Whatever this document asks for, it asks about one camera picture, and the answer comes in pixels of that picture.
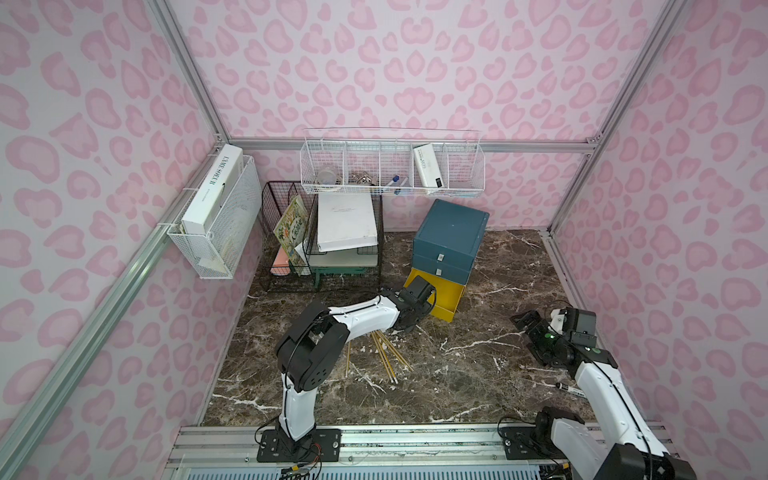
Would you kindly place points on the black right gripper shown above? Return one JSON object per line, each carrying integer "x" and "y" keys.
{"x": 534, "y": 330}

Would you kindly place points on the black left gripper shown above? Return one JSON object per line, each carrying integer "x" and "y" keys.
{"x": 421, "y": 294}

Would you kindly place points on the yellow bottom drawer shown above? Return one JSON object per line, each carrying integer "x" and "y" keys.
{"x": 447, "y": 297}

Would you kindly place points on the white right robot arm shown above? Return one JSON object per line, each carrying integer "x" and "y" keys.
{"x": 630, "y": 449}

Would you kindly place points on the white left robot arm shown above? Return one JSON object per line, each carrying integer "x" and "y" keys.
{"x": 309, "y": 350}

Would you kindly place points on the teal drawer cabinet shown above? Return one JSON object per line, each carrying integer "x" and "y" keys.
{"x": 448, "y": 240}

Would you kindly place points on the black marker pen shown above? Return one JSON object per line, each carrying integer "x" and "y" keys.
{"x": 570, "y": 390}

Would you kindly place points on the yellow pencil bundle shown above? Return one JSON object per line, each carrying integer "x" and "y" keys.
{"x": 377, "y": 345}

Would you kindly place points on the white paper stack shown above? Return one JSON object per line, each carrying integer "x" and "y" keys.
{"x": 345, "y": 221}

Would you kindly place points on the white small box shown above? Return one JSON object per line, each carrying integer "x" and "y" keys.
{"x": 427, "y": 165}

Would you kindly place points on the colorful picture book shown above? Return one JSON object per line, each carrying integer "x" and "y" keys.
{"x": 291, "y": 229}

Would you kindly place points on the white book box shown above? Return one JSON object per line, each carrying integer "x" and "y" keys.
{"x": 209, "y": 199}

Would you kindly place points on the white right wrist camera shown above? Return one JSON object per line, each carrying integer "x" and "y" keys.
{"x": 557, "y": 319}

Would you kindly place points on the green stool frame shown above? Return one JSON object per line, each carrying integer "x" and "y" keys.
{"x": 345, "y": 278}

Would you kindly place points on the black wire file rack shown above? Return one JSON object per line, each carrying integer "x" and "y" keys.
{"x": 275, "y": 273}

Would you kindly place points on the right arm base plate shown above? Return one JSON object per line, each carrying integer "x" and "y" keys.
{"x": 521, "y": 443}

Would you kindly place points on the white wire wall basket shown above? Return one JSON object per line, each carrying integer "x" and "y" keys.
{"x": 364, "y": 160}

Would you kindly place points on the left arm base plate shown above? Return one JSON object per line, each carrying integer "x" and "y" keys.
{"x": 275, "y": 446}

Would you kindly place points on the white wire side basket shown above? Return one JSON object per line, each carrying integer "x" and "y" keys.
{"x": 216, "y": 255}

